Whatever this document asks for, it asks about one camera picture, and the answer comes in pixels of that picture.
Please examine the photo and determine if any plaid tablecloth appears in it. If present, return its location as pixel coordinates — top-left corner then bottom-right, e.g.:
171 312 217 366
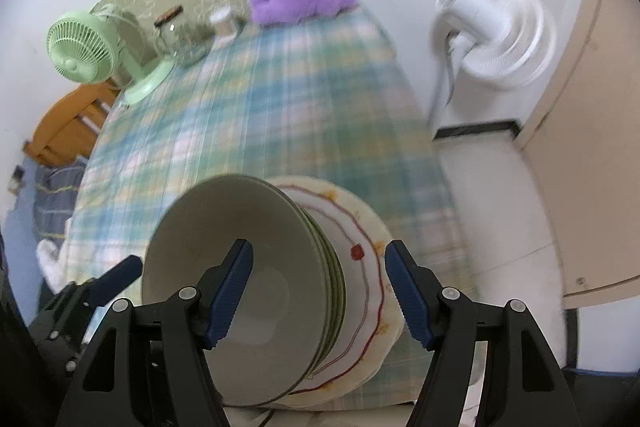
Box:
62 7 481 413

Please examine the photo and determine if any green desk fan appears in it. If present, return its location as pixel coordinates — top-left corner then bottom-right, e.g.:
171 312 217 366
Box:
46 4 173 105

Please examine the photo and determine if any white cloth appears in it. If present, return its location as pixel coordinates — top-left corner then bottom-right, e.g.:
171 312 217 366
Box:
37 219 76 293

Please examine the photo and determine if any white red flower plate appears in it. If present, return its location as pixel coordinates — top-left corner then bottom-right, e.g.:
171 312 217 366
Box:
277 187 388 395

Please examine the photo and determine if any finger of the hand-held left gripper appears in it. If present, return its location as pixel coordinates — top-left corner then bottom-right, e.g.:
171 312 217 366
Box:
50 255 143 313

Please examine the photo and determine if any white fan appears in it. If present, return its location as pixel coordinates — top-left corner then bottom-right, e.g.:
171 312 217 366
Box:
432 0 556 90

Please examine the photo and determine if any blue striped bedding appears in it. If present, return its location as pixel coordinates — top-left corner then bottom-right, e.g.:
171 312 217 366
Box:
32 164 86 240

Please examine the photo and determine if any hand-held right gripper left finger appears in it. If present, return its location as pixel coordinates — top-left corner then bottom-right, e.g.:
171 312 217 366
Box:
55 239 253 427

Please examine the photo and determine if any beige door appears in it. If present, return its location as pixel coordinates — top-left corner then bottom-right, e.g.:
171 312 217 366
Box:
517 0 640 308

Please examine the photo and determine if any large yellow flower plate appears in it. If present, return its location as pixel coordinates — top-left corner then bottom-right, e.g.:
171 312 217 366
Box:
270 176 401 410

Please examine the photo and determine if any wooden headboard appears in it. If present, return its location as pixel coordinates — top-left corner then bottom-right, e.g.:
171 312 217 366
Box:
22 82 121 168

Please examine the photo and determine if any small jar with white lid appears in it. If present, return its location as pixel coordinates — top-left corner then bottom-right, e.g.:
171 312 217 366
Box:
209 7 246 38

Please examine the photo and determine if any glass jar with dark lid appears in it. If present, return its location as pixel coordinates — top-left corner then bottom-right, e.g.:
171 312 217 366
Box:
152 7 211 68

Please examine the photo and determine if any black fan cable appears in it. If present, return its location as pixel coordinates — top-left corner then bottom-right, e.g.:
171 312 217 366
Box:
427 37 458 122

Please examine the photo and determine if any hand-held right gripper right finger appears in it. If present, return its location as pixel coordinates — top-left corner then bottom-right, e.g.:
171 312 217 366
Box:
384 239 583 427

